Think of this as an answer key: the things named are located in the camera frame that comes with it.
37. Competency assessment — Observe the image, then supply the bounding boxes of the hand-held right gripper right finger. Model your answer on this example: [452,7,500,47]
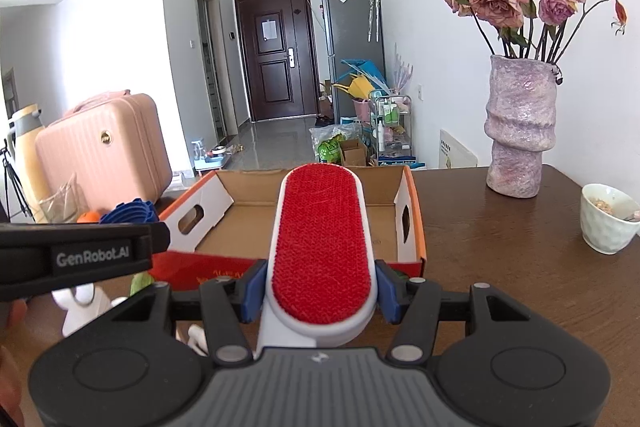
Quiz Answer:
[375,260,532,363]

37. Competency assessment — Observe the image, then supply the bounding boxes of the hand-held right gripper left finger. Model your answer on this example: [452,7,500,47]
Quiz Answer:
[107,259,268,365]

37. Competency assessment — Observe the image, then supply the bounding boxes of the red cardboard box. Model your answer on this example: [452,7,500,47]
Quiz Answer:
[150,166,428,293]

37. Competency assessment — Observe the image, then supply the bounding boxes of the blue ridged disc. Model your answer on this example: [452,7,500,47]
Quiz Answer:
[99,199,160,224]

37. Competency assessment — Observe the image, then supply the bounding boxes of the red lint brush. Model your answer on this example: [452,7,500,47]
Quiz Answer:
[257,163,377,350]

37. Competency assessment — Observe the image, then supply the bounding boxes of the person's left hand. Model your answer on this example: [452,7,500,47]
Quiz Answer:
[0,300,28,413]

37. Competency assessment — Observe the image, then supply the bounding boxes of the glass pitcher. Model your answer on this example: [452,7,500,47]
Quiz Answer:
[39,174,83,224]

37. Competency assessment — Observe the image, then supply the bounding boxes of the white plastic gadget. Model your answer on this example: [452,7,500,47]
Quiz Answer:
[50,283,128,338]

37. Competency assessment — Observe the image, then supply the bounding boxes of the black tripod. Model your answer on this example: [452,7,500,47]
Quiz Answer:
[0,127,28,223]

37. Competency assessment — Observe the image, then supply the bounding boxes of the pink suitcase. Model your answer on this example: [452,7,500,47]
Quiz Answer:
[35,92,173,223]

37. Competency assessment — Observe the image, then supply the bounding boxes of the yellow thermos jug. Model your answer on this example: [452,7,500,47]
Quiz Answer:
[10,103,51,223]

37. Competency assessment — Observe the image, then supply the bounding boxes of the blue white carton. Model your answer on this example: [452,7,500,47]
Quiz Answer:
[377,154,426,168]

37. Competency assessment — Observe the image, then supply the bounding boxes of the blue pet feeder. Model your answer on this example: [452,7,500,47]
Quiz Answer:
[192,139,231,170]

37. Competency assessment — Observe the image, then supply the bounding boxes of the small brown carton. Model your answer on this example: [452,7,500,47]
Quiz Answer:
[339,138,370,166]

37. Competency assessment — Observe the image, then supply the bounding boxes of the green plastic bag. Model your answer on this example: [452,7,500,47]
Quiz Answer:
[310,124,361,165]

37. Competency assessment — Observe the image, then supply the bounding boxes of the white board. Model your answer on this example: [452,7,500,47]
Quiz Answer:
[439,128,478,168]

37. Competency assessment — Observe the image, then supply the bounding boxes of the metal trolley cart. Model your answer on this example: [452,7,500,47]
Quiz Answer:
[369,93,413,165]

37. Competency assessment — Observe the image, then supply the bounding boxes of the yellow watering can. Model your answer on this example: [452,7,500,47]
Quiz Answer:
[332,74,376,100]

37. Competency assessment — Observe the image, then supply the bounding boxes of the purple textured vase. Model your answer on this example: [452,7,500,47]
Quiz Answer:
[484,54,558,198]

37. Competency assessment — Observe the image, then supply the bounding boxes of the pale purple dried grass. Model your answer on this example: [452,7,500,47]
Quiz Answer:
[387,44,416,95]

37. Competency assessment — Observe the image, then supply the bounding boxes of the white cup with spoon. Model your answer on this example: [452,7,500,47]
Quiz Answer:
[580,183,640,255]

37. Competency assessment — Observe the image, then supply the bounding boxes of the dark brown door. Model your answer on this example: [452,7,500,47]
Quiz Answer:
[234,0,321,122]

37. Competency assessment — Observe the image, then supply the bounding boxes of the grey refrigerator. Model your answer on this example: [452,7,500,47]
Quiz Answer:
[320,0,386,118]

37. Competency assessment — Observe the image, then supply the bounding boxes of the white folded umbrellas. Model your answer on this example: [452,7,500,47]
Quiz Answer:
[365,0,381,42]

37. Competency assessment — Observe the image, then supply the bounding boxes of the blue folding frame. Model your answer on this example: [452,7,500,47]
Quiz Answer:
[341,58,386,100]

